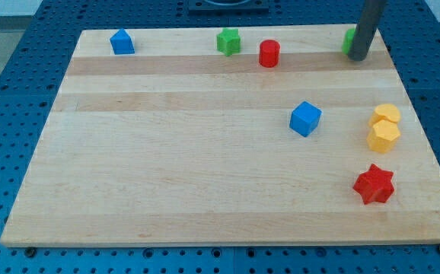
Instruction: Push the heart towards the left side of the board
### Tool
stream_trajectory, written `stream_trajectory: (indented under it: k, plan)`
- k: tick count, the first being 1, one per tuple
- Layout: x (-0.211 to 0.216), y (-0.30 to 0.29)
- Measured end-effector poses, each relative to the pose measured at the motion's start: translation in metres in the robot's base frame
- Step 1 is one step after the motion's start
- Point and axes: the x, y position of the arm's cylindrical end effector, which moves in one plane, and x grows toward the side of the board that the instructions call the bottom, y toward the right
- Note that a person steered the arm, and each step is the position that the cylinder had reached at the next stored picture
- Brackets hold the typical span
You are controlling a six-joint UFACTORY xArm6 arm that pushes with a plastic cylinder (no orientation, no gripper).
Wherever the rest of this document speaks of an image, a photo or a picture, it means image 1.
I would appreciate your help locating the green block behind pusher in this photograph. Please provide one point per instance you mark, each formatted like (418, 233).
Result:
(347, 40)

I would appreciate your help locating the blue cube block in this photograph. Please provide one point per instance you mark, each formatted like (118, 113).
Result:
(305, 118)

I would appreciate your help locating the blue pentagon block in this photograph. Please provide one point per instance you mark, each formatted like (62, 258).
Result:
(122, 43)

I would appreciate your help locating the yellow hexagon block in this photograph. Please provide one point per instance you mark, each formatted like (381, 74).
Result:
(383, 136)

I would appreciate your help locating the wooden board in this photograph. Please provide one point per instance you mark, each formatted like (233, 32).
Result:
(180, 145)

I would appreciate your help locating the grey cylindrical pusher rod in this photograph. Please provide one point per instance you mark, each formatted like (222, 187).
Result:
(372, 11)

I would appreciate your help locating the red cylinder block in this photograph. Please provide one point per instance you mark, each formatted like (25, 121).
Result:
(269, 53)

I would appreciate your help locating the green star block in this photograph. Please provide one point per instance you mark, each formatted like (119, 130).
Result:
(228, 41)

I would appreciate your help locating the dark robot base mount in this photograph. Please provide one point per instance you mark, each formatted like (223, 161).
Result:
(209, 6)

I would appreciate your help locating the red star block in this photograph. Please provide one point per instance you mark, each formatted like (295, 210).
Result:
(374, 185)

